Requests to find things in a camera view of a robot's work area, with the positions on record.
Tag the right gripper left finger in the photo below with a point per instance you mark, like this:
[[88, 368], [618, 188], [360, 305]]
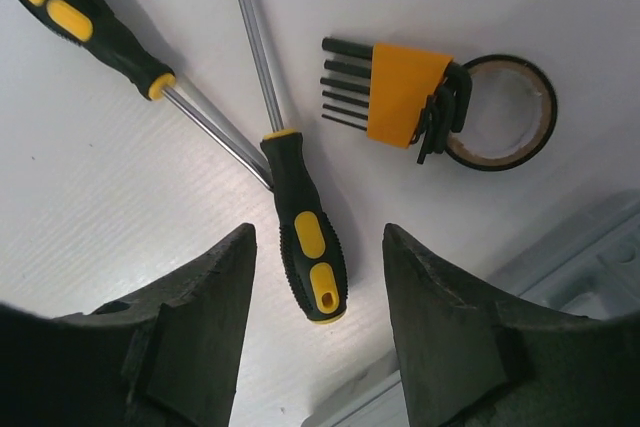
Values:
[[167, 354]]

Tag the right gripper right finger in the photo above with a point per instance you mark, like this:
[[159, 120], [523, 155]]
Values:
[[471, 354]]

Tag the grey plastic tool case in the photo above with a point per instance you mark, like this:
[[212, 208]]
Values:
[[588, 265]]

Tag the black yellow screwdriver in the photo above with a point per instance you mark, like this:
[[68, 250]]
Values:
[[93, 26], [310, 249]]

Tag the black electrical tape roll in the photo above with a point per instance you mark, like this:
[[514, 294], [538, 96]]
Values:
[[511, 116]]

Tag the hex key set orange holder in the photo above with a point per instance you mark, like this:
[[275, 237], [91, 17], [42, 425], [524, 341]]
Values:
[[397, 95]]

